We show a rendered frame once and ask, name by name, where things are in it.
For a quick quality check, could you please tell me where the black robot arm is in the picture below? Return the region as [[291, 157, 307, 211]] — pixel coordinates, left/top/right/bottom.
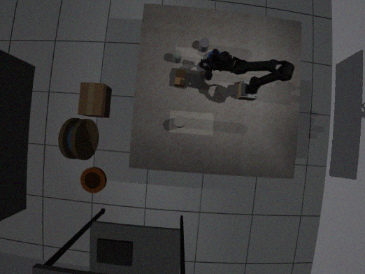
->
[[208, 51, 295, 95]]

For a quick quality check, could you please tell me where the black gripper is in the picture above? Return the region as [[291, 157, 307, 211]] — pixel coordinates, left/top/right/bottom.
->
[[200, 49, 222, 80]]

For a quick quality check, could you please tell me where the french press with black knob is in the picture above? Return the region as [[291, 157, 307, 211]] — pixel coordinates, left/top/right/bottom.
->
[[196, 62, 206, 80]]

